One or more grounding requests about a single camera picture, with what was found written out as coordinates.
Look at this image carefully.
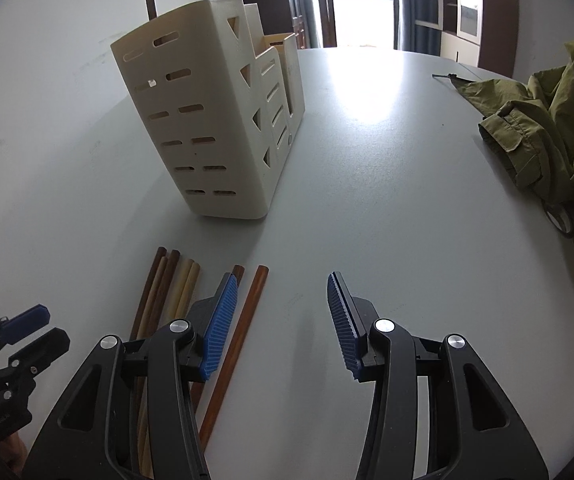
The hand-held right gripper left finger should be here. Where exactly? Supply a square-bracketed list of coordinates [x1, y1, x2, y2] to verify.
[22, 272, 240, 480]

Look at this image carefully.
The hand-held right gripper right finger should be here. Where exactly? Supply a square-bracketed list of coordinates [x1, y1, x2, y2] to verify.
[326, 272, 550, 480]

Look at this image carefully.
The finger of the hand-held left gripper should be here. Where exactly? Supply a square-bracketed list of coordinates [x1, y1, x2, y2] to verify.
[0, 327, 71, 396]
[0, 304, 51, 356]

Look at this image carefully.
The cream plastic utensil holder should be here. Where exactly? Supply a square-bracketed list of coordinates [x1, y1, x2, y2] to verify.
[110, 0, 305, 221]

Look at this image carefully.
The tape roll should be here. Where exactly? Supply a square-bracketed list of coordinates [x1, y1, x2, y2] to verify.
[544, 200, 574, 237]

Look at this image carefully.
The olive green jacket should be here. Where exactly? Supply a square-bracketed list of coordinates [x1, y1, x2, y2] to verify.
[454, 34, 574, 326]

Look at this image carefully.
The glass balcony door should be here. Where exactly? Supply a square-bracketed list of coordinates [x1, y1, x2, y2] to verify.
[324, 0, 399, 51]

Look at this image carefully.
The grey blue curtain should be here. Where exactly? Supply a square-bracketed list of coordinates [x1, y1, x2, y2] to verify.
[393, 0, 442, 56]

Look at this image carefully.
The white and brown cabinet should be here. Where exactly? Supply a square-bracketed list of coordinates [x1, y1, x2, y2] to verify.
[414, 0, 518, 78]

